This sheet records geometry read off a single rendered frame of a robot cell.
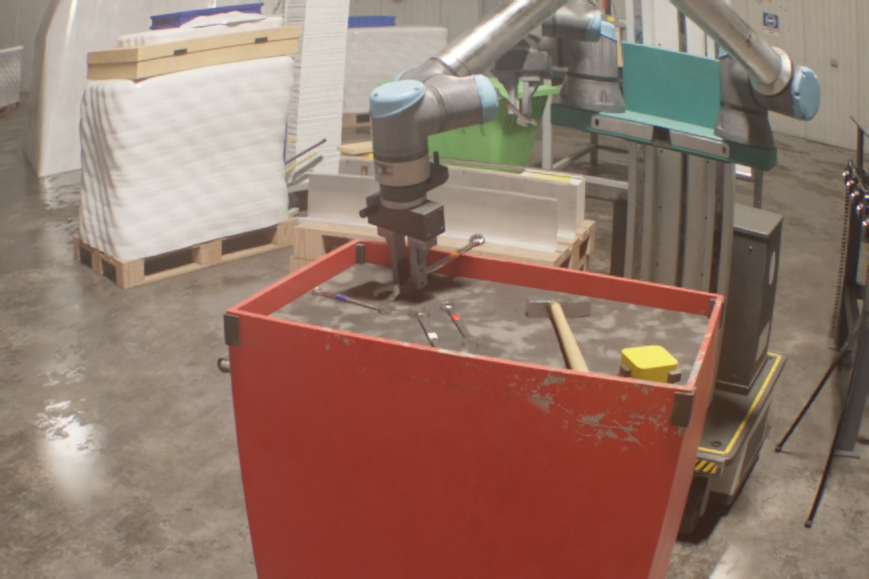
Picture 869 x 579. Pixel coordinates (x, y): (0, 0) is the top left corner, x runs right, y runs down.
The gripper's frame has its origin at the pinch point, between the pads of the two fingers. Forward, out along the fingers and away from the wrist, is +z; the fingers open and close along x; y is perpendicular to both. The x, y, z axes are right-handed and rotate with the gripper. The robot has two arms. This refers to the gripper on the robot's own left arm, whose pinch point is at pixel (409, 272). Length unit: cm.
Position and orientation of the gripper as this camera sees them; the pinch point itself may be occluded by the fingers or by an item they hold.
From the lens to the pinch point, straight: 174.3
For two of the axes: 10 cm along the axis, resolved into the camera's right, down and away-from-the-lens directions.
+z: 0.6, 8.8, 4.8
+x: 7.5, 2.8, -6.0
